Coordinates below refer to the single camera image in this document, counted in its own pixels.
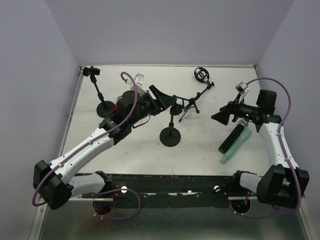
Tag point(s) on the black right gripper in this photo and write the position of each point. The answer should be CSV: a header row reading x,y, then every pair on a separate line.
x,y
233,111

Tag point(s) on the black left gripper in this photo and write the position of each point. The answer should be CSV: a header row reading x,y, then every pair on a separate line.
x,y
155,100

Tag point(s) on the round-base mic stand with clip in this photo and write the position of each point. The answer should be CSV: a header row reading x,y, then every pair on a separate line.
x,y
170,136

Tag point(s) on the red glitter microphone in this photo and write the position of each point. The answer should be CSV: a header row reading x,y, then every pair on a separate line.
x,y
116,106

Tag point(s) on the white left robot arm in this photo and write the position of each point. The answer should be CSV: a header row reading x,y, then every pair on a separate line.
x,y
57,181

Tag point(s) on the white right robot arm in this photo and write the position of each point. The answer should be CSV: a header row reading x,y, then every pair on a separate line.
x,y
284,182

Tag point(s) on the left round-base mic stand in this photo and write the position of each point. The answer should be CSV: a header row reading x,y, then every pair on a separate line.
x,y
105,107

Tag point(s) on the mint green microphone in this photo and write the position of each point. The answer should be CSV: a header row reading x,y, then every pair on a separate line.
x,y
244,136

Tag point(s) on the black glitter microphone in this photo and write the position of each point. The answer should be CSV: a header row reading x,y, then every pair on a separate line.
x,y
232,137

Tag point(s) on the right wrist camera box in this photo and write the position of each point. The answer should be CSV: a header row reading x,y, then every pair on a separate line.
x,y
242,89

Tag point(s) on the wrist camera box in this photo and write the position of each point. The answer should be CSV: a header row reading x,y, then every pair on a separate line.
x,y
242,89
139,80

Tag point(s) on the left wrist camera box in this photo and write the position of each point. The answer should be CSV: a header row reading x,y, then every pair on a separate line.
x,y
139,80

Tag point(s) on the tripod stand with shock mount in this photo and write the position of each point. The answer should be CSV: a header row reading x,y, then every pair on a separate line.
x,y
202,75

